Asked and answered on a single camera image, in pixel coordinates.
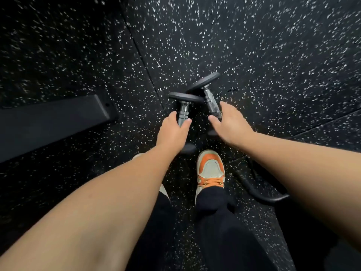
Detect person's left hand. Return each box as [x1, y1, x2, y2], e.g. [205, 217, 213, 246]
[156, 111, 192, 156]

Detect person's right hand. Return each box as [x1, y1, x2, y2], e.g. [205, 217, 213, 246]
[208, 101, 256, 148]

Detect black dumbbell with chrome handle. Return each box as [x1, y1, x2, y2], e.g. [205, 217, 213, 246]
[186, 72, 223, 136]
[168, 92, 205, 155]

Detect person's right forearm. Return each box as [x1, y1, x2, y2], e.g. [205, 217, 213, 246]
[239, 132, 361, 253]

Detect person's left forearm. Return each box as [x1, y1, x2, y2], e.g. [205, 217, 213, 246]
[0, 145, 171, 271]

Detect orange and grey right shoe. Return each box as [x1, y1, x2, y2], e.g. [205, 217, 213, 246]
[195, 150, 226, 204]

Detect orange and grey shoe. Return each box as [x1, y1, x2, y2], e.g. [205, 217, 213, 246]
[131, 153, 170, 200]
[195, 150, 226, 204]

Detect orange and grey left shoe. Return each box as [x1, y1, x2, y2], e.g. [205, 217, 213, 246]
[131, 153, 170, 200]

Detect black curved metal bar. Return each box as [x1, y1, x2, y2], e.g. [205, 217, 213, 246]
[235, 157, 291, 205]

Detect black trousers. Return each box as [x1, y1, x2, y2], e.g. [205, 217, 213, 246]
[125, 186, 278, 271]

